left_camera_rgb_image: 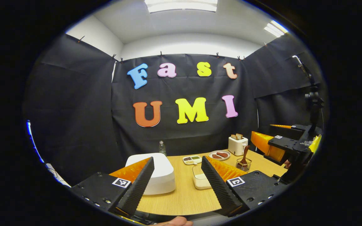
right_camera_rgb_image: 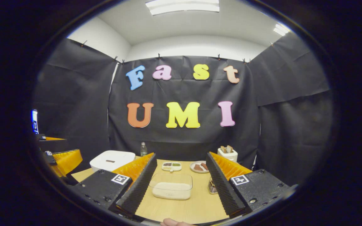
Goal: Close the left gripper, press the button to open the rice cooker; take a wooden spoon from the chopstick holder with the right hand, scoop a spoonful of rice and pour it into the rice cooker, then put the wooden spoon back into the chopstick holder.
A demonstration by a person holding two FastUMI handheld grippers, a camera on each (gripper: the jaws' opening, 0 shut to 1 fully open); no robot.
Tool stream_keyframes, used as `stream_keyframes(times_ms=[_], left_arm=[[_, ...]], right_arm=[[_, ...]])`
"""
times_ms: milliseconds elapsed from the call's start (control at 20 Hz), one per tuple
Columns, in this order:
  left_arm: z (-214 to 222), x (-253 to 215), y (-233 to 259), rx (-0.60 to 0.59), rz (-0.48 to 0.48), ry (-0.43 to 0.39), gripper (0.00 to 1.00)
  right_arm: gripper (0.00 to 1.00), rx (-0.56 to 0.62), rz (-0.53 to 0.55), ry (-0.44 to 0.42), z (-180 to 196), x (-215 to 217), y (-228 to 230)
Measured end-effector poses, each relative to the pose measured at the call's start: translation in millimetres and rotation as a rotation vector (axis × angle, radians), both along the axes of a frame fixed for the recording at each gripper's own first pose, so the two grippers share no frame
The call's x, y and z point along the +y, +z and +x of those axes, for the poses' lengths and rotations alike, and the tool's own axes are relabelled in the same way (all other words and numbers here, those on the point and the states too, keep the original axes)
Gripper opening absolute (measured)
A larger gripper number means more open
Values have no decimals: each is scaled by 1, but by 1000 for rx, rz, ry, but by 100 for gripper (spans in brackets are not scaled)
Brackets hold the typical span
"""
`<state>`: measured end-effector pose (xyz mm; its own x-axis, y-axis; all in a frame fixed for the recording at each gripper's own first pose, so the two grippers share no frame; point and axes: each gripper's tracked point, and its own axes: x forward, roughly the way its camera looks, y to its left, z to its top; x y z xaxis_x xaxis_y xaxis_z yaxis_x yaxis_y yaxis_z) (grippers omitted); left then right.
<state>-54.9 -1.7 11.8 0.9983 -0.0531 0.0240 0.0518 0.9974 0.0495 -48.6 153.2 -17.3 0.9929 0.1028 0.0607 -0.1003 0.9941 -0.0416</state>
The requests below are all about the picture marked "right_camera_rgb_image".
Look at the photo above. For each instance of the white rice cooker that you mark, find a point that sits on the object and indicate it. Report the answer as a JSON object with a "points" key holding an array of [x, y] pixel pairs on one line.
{"points": [[112, 160]]}

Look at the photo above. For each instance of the clear container of rice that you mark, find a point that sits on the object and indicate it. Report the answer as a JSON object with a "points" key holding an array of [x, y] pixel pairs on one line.
{"points": [[171, 190]]}

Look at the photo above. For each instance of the computer monitor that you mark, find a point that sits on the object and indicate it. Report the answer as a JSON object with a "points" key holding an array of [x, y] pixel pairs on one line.
{"points": [[35, 121]]}

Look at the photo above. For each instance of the clear plastic water bottle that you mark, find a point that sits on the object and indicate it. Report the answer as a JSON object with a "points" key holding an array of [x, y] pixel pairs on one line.
{"points": [[143, 150]]}

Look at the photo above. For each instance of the white round plate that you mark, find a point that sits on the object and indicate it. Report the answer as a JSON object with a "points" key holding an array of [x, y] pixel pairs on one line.
{"points": [[193, 169]]}

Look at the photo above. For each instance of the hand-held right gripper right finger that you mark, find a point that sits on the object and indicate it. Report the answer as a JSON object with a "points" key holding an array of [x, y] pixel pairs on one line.
{"points": [[226, 188]]}

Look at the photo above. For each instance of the white toaster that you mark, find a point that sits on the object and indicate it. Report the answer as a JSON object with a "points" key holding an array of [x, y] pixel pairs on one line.
{"points": [[229, 156]]}

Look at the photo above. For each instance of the brown meat piece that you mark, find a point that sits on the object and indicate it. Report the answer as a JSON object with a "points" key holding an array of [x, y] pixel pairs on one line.
{"points": [[204, 165], [198, 168]]}

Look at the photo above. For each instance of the toasted bread slice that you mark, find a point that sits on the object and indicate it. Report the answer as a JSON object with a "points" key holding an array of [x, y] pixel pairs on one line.
{"points": [[223, 149], [230, 148]]}

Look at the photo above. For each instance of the long ceiling light panel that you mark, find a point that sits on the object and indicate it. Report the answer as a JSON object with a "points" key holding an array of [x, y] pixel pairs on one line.
{"points": [[184, 7]]}

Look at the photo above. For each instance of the small ceiling light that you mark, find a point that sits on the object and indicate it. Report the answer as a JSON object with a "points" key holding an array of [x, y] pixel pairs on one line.
{"points": [[281, 29]]}

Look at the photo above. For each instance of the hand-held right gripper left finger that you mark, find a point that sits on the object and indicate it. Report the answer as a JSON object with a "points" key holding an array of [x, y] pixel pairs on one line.
{"points": [[105, 188]]}

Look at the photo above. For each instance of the small divided condiment dish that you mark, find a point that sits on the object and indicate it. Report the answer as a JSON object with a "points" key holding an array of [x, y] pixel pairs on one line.
{"points": [[171, 165]]}

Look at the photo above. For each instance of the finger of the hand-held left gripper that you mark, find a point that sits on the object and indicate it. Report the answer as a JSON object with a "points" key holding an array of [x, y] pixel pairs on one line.
{"points": [[53, 146], [68, 161]]}

